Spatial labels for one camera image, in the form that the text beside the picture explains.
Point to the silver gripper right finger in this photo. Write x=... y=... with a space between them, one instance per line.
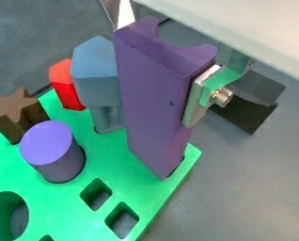
x=209 y=89

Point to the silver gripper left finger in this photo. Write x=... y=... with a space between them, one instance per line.
x=119 y=12

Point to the purple arch block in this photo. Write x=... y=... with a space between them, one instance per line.
x=155 y=73

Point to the green shape sorter board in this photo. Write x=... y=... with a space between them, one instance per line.
x=107 y=204

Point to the black curved stand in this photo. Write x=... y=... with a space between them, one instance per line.
x=254 y=101

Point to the blue pentagon block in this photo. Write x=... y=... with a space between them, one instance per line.
x=94 y=71

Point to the red heptagon block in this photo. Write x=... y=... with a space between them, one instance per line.
x=63 y=85

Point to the brown star block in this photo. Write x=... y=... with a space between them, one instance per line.
x=21 y=113

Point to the purple cylinder block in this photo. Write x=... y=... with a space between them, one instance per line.
x=51 y=151

